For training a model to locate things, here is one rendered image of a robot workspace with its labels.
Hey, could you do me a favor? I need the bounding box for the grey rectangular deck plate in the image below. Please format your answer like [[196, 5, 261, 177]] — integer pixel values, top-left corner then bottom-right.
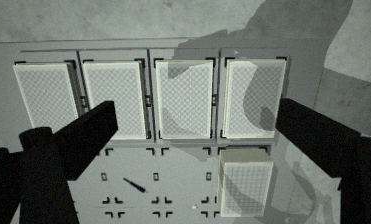
[[0, 38, 330, 224]]

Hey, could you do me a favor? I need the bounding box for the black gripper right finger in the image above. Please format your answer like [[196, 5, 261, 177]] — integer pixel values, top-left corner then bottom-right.
[[275, 98, 371, 224]]

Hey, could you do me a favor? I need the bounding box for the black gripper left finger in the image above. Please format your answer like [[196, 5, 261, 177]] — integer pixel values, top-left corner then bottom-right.
[[0, 101, 118, 224]]

